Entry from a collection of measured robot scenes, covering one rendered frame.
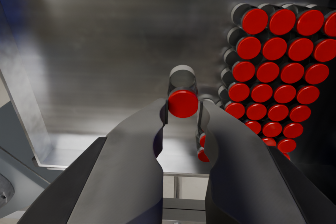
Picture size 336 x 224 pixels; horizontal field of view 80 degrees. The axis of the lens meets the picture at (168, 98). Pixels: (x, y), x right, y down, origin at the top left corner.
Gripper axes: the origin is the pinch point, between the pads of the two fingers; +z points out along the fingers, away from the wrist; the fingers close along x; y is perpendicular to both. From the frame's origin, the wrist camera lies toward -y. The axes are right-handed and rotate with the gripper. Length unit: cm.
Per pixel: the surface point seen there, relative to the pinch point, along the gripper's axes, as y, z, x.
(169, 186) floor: 144, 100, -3
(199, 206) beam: 96, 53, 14
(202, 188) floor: 144, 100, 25
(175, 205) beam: 96, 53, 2
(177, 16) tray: -3.2, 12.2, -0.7
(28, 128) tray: 10.6, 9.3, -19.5
